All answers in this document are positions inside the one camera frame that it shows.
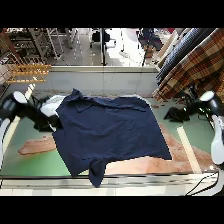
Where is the black cable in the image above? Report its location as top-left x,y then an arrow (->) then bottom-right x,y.
184,169 -> 222,197

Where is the navy polo shirt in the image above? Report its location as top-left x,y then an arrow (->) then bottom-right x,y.
52,88 -> 173,189

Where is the silver frame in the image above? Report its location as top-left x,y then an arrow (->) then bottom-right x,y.
0,171 -> 224,197

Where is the white garment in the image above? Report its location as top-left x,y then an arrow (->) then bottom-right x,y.
39,94 -> 67,118

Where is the brown checked shirt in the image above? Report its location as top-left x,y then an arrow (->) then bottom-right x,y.
152,27 -> 224,103

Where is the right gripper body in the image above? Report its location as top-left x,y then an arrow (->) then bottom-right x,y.
163,106 -> 191,124

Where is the blue checked shirt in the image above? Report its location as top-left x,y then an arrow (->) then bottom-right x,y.
155,27 -> 218,86

